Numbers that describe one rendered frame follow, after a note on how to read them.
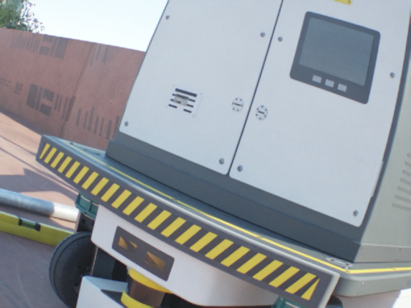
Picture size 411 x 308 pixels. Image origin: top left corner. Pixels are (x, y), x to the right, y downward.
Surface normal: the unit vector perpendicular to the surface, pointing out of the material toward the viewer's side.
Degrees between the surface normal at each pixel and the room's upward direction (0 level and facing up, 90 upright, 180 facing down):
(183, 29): 90
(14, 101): 90
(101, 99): 90
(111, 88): 90
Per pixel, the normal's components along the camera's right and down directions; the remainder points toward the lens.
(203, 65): -0.67, -0.19
